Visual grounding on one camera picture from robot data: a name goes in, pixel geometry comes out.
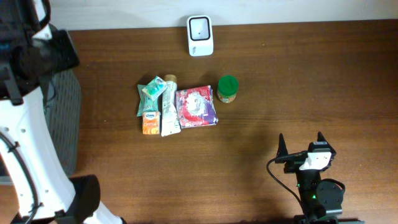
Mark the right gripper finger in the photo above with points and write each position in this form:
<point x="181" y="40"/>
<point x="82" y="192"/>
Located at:
<point x="282" y="148"/>
<point x="320" y="137"/>

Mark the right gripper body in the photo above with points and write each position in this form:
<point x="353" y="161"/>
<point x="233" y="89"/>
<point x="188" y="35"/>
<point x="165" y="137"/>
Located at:
<point x="292" y="167"/>

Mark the green lid seasoning jar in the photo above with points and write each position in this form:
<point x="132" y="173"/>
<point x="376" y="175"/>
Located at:
<point x="227" y="89"/>

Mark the red purple pad packet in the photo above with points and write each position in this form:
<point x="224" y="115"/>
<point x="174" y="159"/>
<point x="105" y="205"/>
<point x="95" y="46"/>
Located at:
<point x="195" y="107"/>

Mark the white cream tube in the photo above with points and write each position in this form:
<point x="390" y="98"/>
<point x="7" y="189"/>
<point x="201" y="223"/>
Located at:
<point x="170" y="122"/>

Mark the orange Kleenex tissue pack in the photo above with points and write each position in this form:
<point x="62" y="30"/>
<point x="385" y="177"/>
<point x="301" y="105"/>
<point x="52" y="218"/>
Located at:
<point x="151" y="122"/>

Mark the teal Kleenex tissue pack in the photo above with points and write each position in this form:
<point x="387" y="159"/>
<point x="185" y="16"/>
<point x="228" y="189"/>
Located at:
<point x="155" y="88"/>

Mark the teal wet wipes packet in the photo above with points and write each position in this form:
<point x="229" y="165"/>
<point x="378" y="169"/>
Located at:
<point x="146" y="104"/>

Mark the grey plastic mesh basket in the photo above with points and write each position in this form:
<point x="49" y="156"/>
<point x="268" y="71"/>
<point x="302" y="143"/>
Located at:
<point x="62" y="107"/>

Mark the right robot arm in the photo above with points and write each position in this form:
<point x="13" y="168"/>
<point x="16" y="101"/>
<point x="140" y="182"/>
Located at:
<point x="320" y="199"/>

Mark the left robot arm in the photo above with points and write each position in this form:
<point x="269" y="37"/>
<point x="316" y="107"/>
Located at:
<point x="31" y="50"/>

